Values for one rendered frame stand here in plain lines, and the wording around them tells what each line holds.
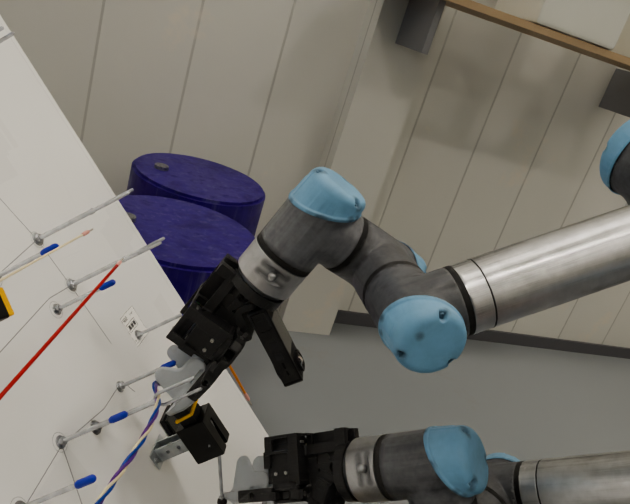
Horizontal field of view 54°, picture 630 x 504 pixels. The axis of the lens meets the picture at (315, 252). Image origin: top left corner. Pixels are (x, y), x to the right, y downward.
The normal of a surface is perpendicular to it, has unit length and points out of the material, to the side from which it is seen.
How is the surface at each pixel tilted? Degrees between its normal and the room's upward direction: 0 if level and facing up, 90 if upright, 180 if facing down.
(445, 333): 90
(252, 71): 90
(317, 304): 90
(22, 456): 46
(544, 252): 40
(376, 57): 90
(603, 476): 59
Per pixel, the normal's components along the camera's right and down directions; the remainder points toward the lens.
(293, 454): -0.56, -0.26
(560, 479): -0.62, -0.56
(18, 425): 0.89, -0.41
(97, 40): 0.27, 0.44
